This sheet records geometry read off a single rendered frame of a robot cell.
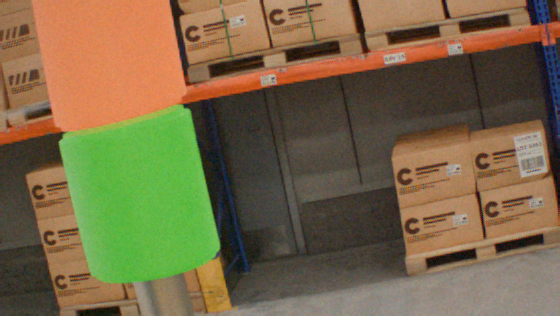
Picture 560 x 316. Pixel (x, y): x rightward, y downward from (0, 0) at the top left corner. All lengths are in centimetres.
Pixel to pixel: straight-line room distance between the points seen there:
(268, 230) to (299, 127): 86
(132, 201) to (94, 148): 2
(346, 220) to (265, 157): 81
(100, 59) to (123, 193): 5
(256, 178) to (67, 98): 911
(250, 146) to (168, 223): 906
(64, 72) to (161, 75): 3
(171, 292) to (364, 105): 895
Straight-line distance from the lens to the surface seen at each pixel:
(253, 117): 941
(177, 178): 40
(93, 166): 39
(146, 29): 39
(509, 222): 819
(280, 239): 958
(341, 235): 942
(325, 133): 942
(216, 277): 830
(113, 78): 39
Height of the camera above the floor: 225
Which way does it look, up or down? 9 degrees down
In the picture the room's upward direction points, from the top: 12 degrees counter-clockwise
